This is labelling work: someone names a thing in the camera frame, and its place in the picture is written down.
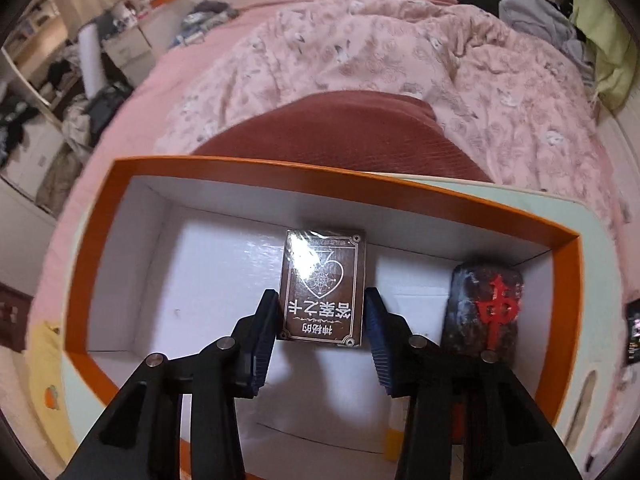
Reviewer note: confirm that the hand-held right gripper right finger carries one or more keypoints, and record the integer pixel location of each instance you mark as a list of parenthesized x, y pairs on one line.
[(381, 347)]

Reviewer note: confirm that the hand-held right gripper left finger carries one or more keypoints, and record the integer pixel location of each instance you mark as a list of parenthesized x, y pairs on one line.
[(265, 342)]

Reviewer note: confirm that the brown playing card deck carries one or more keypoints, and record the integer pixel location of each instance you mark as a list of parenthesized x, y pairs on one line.
[(320, 280)]

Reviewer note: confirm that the dark mahjong tile block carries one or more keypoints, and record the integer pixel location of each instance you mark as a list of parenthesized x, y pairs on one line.
[(470, 310)]

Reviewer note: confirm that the orange cardboard box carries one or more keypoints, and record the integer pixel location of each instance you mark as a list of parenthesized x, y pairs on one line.
[(567, 280)]

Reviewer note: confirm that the yellow cloth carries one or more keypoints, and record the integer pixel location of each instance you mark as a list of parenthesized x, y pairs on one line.
[(45, 360)]

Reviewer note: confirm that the red-brown cushion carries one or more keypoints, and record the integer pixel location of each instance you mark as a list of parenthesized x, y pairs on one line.
[(340, 130)]

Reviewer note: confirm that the mint cartoon lap table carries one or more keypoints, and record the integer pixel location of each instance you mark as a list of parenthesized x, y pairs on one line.
[(595, 270)]

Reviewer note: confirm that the black smartphone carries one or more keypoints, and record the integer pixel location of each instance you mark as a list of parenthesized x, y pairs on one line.
[(633, 332)]

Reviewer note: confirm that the pink bed sheet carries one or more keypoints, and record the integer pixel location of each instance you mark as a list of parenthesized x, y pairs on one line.
[(145, 95)]

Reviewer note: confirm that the pink floral quilt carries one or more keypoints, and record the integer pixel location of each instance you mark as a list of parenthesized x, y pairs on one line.
[(375, 45)]

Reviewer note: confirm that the patterned clothes pile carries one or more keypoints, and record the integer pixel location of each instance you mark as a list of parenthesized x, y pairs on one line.
[(207, 20)]

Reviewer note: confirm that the white drawer cabinet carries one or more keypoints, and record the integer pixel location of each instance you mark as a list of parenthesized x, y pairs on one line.
[(127, 45)]

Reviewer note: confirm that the white foam roll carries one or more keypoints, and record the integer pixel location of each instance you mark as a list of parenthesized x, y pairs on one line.
[(92, 60)]

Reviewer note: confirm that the grey garment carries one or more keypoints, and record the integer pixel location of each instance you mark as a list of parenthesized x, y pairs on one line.
[(540, 25)]

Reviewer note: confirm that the white shelf unit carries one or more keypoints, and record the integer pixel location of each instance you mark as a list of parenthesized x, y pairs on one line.
[(20, 67)]

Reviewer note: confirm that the yellow-green cloth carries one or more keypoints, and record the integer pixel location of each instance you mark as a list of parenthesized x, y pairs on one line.
[(605, 35)]

